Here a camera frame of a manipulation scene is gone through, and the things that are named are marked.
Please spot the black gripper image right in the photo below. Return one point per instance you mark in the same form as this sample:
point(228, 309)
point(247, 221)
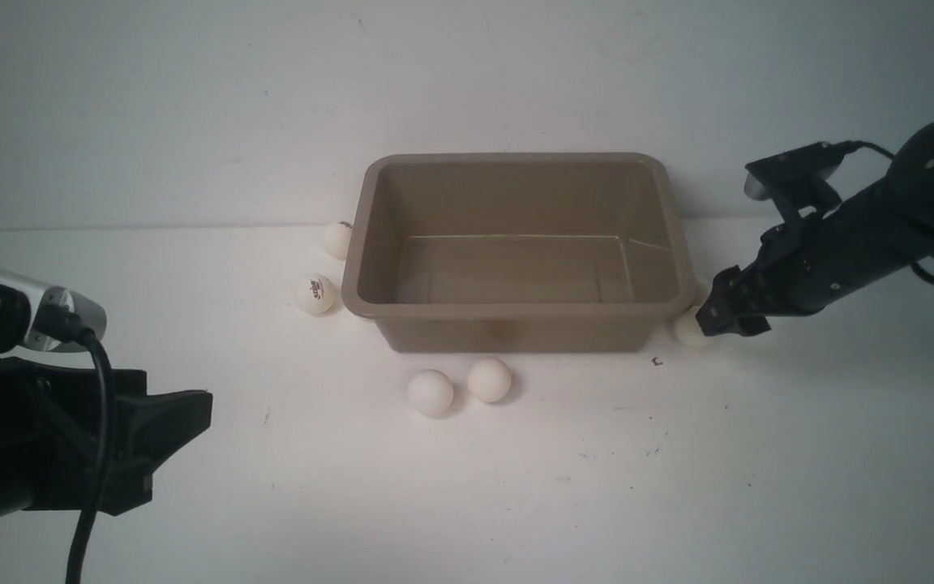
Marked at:
point(781, 282)

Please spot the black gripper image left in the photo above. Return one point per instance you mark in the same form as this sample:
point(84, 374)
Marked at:
point(49, 419)

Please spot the tan plastic storage bin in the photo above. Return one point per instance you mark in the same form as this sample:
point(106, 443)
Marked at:
point(555, 253)

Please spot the white ball with logo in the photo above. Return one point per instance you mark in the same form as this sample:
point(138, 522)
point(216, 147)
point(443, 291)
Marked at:
point(315, 294)

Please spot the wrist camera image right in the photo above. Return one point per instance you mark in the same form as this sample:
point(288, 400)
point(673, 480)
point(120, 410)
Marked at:
point(797, 180)

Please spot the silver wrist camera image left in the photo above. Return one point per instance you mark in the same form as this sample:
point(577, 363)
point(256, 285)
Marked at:
point(26, 306)

